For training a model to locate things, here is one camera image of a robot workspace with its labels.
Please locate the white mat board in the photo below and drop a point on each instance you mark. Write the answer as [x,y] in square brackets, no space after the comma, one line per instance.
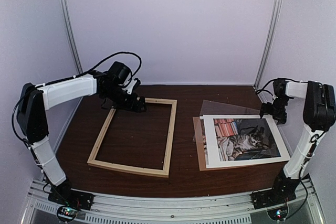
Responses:
[214,162]

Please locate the aluminium corner post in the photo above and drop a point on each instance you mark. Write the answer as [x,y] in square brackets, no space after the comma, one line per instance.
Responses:
[276,9]
[70,36]

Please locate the brown backing board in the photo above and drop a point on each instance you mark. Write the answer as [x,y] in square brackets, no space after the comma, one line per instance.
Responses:
[198,153]

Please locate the cat photo print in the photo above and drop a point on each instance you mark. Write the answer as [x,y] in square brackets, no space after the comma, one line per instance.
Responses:
[241,139]

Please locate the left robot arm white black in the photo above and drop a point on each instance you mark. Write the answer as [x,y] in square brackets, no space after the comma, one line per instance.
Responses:
[115,84]

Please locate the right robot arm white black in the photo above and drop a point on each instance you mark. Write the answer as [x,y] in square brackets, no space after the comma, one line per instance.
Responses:
[318,117]

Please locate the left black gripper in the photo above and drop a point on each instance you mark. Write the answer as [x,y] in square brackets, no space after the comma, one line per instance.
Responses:
[130,106]

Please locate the light wooden picture frame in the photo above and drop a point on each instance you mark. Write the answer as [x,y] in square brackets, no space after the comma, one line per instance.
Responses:
[137,143]

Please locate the right aluminium corner post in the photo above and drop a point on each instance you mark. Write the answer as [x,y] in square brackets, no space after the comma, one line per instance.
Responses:
[276,9]

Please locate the clear acrylic sheet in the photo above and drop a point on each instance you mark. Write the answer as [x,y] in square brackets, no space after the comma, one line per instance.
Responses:
[211,109]

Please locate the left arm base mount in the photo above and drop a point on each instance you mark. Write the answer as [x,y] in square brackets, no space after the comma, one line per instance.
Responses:
[77,199]

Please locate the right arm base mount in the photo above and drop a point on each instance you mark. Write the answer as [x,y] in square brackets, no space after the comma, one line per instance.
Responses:
[268,198]

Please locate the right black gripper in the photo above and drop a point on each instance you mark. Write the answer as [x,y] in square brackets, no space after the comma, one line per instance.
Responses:
[281,117]

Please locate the left aluminium corner post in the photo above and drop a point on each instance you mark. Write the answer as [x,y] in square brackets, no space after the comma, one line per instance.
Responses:
[70,36]

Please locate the aluminium front rail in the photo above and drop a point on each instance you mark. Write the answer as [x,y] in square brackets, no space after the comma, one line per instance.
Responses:
[234,208]

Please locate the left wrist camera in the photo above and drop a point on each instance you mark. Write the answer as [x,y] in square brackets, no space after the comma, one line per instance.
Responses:
[134,83]

